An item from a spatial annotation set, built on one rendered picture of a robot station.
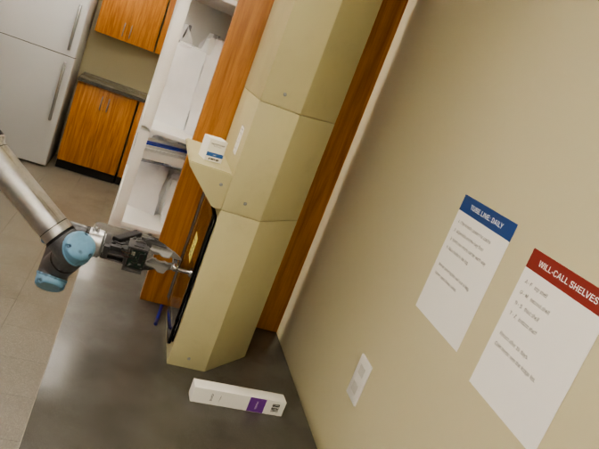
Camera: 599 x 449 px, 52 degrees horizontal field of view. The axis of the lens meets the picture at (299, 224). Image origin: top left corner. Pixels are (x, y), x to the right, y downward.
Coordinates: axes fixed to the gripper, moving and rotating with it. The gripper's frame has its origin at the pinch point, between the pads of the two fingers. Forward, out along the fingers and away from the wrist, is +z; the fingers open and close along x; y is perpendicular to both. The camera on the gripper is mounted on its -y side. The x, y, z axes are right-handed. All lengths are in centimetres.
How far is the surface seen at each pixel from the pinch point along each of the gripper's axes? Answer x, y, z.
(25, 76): -48, -476, -131
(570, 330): 42, 89, 49
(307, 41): 69, 9, 12
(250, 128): 43.7, 9.7, 5.4
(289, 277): -5, -26, 42
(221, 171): 31.0, 9.8, 2.3
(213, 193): 24.8, 10.2, 2.2
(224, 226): 17.1, 10.3, 7.7
